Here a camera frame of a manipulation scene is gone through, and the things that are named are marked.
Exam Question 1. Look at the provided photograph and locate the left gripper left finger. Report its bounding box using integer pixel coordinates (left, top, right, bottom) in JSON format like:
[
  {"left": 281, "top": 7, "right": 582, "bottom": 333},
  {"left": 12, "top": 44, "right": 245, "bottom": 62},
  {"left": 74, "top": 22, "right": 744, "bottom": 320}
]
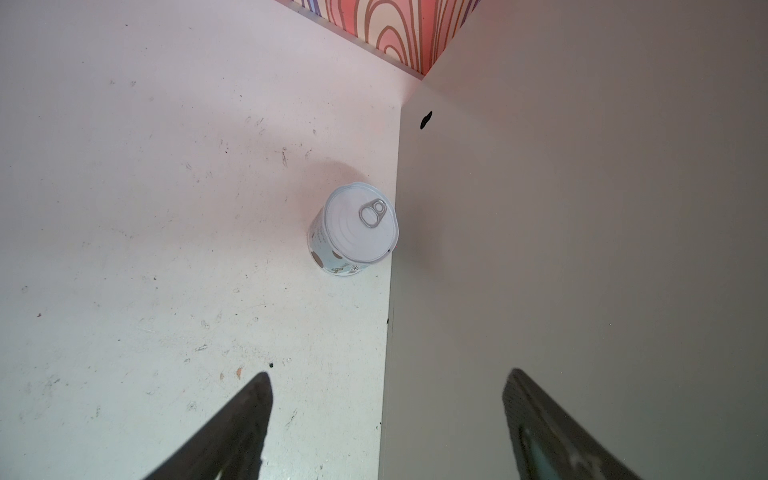
[{"left": 147, "top": 372, "right": 273, "bottom": 479}]

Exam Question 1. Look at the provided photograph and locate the grey can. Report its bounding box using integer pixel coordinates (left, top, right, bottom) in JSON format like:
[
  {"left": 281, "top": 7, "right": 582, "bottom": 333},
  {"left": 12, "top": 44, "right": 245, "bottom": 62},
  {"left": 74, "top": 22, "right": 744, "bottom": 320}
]
[{"left": 307, "top": 182, "right": 399, "bottom": 277}]

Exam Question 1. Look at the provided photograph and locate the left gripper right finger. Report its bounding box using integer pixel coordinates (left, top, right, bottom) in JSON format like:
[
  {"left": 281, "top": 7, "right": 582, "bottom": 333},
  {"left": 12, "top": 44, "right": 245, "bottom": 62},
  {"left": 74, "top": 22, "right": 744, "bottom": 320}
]
[{"left": 502, "top": 368, "right": 639, "bottom": 480}]

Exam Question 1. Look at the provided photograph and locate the grey metal cabinet counter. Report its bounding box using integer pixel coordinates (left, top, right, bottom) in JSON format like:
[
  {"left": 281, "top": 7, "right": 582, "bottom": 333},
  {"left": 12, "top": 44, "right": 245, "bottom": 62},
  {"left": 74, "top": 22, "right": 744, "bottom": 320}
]
[{"left": 379, "top": 1, "right": 767, "bottom": 479}]

